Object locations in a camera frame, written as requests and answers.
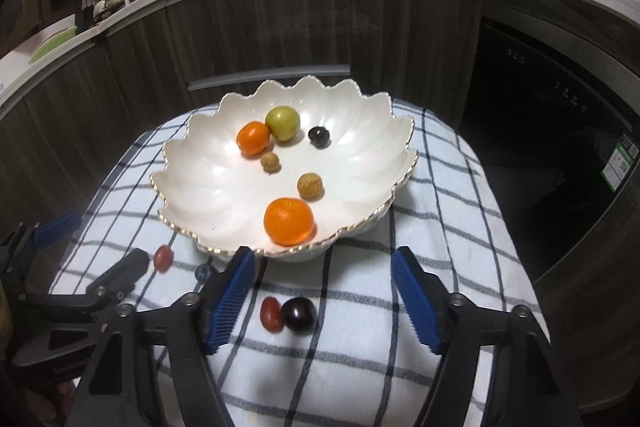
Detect blueberry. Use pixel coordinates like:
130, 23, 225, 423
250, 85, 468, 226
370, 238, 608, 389
194, 263, 213, 284

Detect red cherry tomato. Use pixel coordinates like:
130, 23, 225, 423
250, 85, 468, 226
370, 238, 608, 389
259, 296, 284, 334
153, 245, 175, 273

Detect orange mandarin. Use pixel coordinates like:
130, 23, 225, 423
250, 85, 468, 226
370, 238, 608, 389
235, 120, 271, 157
264, 197, 314, 247

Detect green apple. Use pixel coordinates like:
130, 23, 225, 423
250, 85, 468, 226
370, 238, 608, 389
265, 106, 300, 142

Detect dark purple plum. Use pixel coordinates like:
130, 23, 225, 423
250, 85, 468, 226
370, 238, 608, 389
307, 126, 331, 150

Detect white checkered table cloth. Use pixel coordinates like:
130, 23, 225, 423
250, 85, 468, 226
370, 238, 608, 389
51, 101, 538, 426

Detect white scalloped ceramic bowl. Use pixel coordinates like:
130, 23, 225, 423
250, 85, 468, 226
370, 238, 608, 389
150, 76, 419, 262

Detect green cutting board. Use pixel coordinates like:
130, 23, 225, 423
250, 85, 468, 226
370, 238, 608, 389
28, 26, 77, 64

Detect built-in black dishwasher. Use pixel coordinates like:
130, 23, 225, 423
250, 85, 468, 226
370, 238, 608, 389
460, 17, 639, 280

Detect metal drawer handle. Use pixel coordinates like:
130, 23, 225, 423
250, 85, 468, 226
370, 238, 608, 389
188, 64, 350, 92

